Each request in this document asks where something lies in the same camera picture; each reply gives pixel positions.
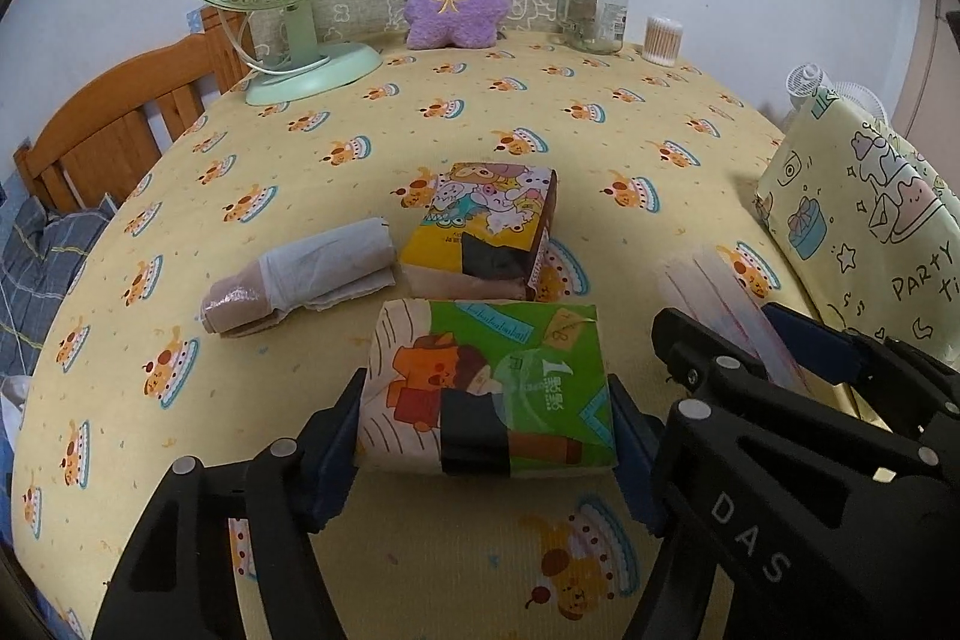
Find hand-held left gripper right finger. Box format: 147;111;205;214
607;374;721;640

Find clear plastic packet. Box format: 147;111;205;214
656;246;815;397

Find cotton swab container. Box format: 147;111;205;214
643;15;682;65

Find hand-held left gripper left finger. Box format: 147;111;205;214
90;368;368;640

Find yellow cartoon tissue pack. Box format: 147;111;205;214
397;162;560;302

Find glass jar with dark lid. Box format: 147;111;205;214
574;0;629;56

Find green cartoon tissue pack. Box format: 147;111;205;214
354;299;620;480

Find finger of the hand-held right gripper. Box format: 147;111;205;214
651;308;920;455
761;302;960;461

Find white floor fan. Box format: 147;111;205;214
784;62;890;124

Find yellow cake printed tablecloth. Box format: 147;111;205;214
7;29;848;640

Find beige wooden door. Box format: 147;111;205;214
896;0;960;146

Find blue plaid cloth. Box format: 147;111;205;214
0;194;121;386

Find wooden chair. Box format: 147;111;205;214
13;6;256;214

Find rolled beige stockings packet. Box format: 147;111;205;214
199;217;396;339

